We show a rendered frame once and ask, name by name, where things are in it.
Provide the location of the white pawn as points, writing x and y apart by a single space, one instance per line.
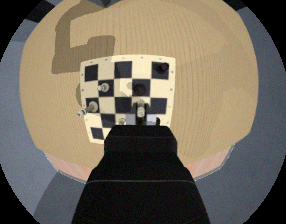
104 87
122 121

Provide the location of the small chessboard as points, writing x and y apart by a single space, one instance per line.
122 73

